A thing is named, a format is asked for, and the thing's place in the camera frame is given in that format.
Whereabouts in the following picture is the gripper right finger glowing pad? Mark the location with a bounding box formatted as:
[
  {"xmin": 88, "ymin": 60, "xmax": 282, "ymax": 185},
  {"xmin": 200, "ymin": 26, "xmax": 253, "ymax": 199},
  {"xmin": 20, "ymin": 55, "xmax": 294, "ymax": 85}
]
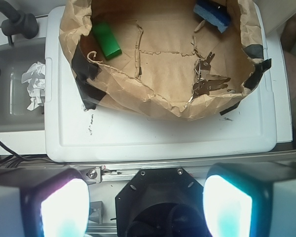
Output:
[{"xmin": 203, "ymin": 162, "xmax": 296, "ymax": 237}]

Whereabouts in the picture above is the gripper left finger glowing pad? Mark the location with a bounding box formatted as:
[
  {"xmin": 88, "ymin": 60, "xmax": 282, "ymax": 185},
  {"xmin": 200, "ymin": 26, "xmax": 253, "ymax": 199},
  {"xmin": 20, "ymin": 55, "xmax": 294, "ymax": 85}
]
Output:
[{"xmin": 0, "ymin": 168, "xmax": 90, "ymax": 237}]

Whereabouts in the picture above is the silver keys bunch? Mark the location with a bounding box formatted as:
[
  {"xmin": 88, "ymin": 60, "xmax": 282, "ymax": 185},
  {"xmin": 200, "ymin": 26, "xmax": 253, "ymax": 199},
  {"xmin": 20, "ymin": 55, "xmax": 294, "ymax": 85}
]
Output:
[{"xmin": 192, "ymin": 52, "xmax": 230, "ymax": 100}]

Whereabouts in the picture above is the grey sink basin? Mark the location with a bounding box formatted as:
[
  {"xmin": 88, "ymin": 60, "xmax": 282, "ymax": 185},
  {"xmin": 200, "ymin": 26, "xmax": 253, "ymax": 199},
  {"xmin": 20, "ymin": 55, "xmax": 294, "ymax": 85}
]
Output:
[{"xmin": 0, "ymin": 17, "xmax": 47, "ymax": 155}]

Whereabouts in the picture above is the white plastic board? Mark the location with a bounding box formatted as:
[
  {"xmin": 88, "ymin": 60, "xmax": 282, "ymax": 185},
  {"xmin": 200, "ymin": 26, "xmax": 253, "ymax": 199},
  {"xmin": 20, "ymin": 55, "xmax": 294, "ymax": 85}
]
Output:
[{"xmin": 44, "ymin": 6, "xmax": 277, "ymax": 162}]

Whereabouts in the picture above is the crumpled white paper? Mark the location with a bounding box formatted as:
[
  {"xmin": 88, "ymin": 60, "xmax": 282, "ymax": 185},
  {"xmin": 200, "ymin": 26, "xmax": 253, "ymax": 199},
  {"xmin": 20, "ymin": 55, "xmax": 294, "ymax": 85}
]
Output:
[{"xmin": 21, "ymin": 61, "xmax": 45, "ymax": 111}]

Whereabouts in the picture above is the brown paper bag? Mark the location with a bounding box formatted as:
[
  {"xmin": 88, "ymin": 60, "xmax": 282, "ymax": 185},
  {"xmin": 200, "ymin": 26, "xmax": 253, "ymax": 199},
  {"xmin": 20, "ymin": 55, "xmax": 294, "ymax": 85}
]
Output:
[{"xmin": 59, "ymin": 0, "xmax": 271, "ymax": 121}]

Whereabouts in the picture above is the green rectangular block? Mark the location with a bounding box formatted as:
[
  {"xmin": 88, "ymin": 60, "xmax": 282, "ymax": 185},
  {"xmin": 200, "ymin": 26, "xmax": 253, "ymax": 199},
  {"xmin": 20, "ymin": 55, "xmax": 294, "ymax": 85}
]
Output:
[{"xmin": 92, "ymin": 22, "xmax": 122, "ymax": 60}]

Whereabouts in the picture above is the black faucet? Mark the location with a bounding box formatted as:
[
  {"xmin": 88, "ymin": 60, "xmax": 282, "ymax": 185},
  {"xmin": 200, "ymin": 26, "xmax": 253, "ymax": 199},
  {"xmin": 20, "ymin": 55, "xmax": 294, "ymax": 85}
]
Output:
[{"xmin": 0, "ymin": 0, "xmax": 39, "ymax": 39}]

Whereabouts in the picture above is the blue sponge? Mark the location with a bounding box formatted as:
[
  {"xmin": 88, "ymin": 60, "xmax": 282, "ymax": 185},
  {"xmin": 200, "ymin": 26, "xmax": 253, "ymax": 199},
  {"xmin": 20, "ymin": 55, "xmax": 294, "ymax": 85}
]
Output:
[{"xmin": 193, "ymin": 0, "xmax": 231, "ymax": 33}]

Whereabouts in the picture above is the black cable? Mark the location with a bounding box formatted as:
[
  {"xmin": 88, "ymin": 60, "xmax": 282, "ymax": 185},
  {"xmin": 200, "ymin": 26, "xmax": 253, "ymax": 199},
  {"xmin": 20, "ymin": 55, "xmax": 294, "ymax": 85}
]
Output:
[{"xmin": 0, "ymin": 134, "xmax": 49, "ymax": 171}]

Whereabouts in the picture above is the black octagonal mount plate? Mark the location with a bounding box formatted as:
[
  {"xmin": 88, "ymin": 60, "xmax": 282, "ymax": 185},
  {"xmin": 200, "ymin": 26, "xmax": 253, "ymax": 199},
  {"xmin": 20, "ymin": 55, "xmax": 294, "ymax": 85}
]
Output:
[{"xmin": 115, "ymin": 167, "xmax": 210, "ymax": 237}]

